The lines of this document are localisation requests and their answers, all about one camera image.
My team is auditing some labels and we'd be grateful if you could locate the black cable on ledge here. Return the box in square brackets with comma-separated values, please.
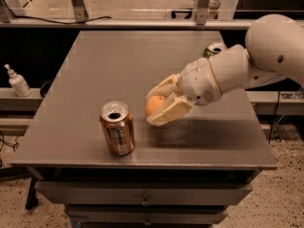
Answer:
[0, 0, 112, 25]

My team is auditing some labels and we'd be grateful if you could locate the grey metal bracket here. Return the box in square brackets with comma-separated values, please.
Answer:
[194, 0, 210, 26]
[71, 0, 88, 23]

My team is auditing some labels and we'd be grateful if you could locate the grey metal bracket left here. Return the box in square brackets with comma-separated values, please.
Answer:
[71, 0, 88, 23]

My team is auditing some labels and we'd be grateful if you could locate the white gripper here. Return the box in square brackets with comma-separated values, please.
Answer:
[145, 58, 222, 126]

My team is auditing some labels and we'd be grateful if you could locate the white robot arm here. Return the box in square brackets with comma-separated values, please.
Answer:
[146, 14, 304, 126]

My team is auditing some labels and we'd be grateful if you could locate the orange soda can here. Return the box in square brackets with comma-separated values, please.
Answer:
[100, 101, 135, 156]

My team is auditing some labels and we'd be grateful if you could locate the grey metal bracket right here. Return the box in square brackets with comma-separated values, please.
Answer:
[194, 0, 210, 26]

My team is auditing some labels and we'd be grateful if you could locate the black floor cable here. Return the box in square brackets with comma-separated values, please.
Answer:
[0, 130, 23, 169]

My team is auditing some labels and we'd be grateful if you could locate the white pump bottle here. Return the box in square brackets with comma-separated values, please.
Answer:
[5, 64, 31, 98]

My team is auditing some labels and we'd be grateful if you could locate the orange fruit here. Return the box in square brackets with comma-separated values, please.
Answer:
[145, 96, 166, 116]

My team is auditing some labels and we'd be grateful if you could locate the green soda can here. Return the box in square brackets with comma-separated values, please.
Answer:
[202, 42, 227, 58]

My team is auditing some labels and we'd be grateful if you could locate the grey drawer cabinet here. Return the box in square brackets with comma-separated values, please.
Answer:
[25, 167, 262, 228]

